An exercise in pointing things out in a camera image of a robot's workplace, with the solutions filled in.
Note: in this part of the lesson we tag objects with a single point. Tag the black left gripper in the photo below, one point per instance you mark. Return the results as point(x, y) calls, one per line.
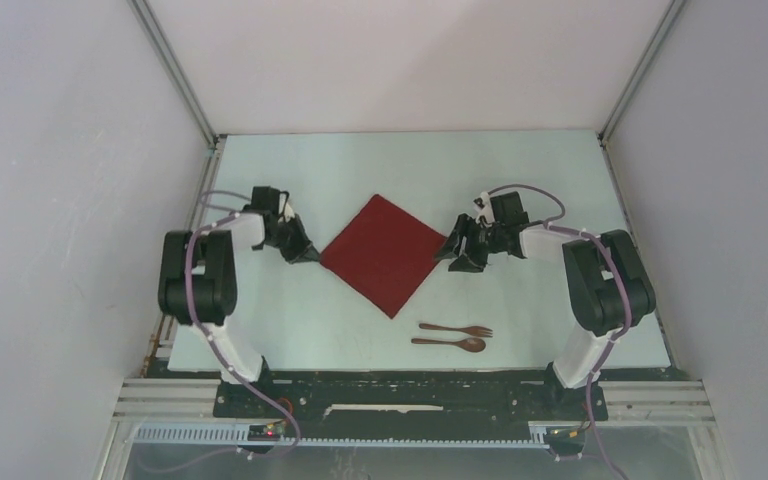
point(303, 251)

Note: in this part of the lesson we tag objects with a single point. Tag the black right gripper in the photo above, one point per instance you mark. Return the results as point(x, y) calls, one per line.
point(452, 245)

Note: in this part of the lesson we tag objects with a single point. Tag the red cloth napkin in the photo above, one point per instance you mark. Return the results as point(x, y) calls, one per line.
point(384, 254)

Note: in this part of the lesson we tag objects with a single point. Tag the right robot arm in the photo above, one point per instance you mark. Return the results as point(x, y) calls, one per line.
point(609, 288)

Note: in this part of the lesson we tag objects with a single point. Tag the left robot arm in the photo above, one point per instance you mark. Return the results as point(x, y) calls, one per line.
point(198, 281)

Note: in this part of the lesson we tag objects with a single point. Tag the brown wooden fork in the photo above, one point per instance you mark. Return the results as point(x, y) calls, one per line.
point(473, 331)

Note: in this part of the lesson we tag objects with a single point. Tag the brown wooden spoon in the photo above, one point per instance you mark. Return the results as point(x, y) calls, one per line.
point(468, 344)

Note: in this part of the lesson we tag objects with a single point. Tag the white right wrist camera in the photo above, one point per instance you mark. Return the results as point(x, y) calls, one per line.
point(484, 210)

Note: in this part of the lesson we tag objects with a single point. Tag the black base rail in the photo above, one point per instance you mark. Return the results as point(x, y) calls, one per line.
point(503, 409)

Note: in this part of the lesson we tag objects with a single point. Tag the right aluminium frame post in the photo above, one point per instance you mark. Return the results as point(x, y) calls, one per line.
point(654, 45)

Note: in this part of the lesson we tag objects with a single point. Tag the aluminium frame post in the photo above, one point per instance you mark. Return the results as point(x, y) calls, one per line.
point(157, 38)
point(654, 45)

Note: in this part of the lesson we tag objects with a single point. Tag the left aluminium frame post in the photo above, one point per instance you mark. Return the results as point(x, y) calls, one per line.
point(157, 38)

